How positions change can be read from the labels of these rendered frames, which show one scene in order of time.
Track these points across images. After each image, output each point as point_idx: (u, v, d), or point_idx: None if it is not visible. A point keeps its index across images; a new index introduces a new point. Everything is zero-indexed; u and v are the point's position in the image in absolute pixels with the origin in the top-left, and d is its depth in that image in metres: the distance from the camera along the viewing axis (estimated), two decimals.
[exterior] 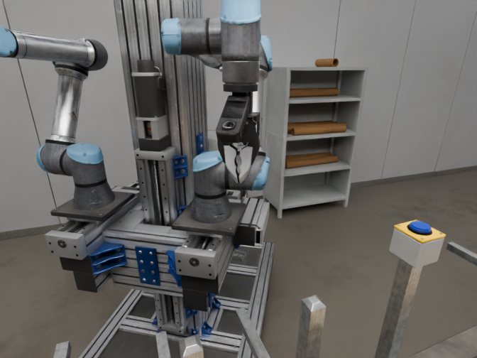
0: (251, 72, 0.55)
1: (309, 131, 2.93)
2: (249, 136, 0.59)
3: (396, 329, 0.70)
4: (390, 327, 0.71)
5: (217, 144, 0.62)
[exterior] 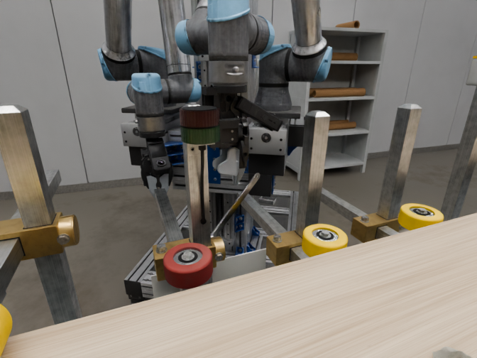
0: None
1: (330, 93, 3.01)
2: None
3: (468, 163, 0.78)
4: (462, 163, 0.79)
5: (248, 150, 0.57)
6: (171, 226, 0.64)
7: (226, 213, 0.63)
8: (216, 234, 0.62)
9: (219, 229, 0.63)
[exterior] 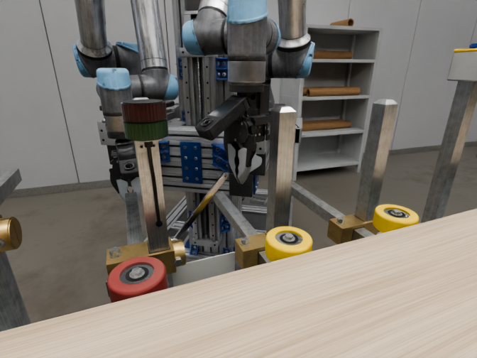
0: (245, 72, 0.54)
1: (324, 91, 2.98)
2: (243, 137, 0.58)
3: (451, 162, 0.74)
4: (445, 162, 0.75)
5: (223, 141, 0.64)
6: (134, 235, 0.59)
7: (190, 214, 0.60)
8: (179, 236, 0.59)
9: (183, 232, 0.59)
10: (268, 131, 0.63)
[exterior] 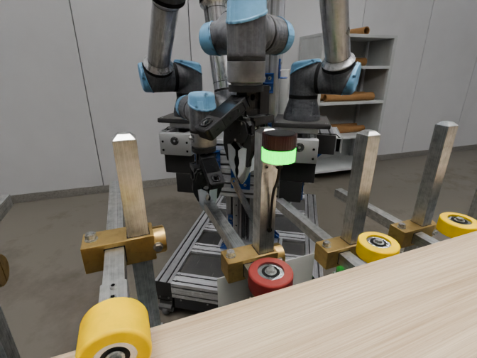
0: (245, 72, 0.54)
1: (341, 97, 3.07)
2: (243, 137, 0.58)
3: None
4: None
5: (223, 141, 0.64)
6: (234, 239, 0.68)
7: (252, 224, 0.67)
8: None
9: None
10: None
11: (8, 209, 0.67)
